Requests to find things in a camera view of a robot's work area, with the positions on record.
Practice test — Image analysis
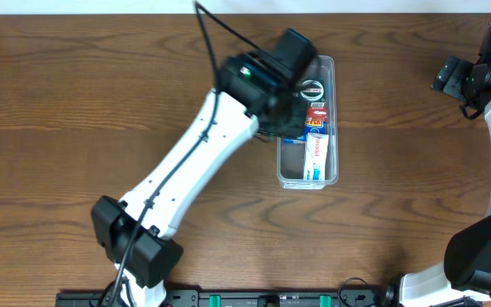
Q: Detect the dark green round-logo box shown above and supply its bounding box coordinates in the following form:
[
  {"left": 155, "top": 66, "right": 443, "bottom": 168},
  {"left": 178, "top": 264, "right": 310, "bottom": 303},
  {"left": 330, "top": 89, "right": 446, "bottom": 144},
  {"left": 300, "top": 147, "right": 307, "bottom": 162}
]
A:
[{"left": 298, "top": 78, "right": 326, "bottom": 102}]

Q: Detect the red medicine box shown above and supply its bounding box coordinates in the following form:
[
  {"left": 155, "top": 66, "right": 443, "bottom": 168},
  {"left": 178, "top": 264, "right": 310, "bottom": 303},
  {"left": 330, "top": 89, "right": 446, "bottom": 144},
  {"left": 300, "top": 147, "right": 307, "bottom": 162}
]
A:
[{"left": 305, "top": 107, "right": 327, "bottom": 127}]

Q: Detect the black mounting rail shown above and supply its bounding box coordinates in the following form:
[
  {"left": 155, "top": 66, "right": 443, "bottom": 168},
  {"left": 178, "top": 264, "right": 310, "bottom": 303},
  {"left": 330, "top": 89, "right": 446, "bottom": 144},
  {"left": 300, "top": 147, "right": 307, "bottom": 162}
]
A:
[{"left": 55, "top": 288, "right": 483, "bottom": 307}]

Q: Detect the clear plastic container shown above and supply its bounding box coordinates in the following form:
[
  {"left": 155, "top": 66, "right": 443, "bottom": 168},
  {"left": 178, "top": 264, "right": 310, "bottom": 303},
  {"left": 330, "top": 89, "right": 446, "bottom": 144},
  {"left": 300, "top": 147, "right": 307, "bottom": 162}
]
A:
[{"left": 277, "top": 55, "right": 338, "bottom": 190}]

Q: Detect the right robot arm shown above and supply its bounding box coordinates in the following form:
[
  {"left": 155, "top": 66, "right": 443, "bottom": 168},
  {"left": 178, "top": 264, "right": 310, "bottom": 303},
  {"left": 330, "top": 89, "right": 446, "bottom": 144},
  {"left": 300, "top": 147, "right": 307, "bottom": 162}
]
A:
[{"left": 378, "top": 19, "right": 491, "bottom": 306}]

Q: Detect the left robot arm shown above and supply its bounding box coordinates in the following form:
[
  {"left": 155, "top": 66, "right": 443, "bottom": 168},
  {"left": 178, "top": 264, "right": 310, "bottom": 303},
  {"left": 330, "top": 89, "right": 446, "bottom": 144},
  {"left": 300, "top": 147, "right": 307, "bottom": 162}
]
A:
[{"left": 91, "top": 50, "right": 314, "bottom": 306}]

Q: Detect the blue Kool Fever box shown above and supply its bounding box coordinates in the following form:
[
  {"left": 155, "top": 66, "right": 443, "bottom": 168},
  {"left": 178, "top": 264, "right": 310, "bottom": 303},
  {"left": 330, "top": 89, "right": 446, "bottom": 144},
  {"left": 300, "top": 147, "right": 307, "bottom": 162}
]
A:
[{"left": 282, "top": 120, "right": 327, "bottom": 144}]

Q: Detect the white Panadol box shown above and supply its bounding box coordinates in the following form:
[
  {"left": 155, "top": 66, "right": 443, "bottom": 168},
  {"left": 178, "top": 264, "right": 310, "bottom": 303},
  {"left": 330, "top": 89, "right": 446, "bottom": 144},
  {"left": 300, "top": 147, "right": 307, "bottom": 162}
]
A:
[{"left": 303, "top": 132, "right": 329, "bottom": 181}]

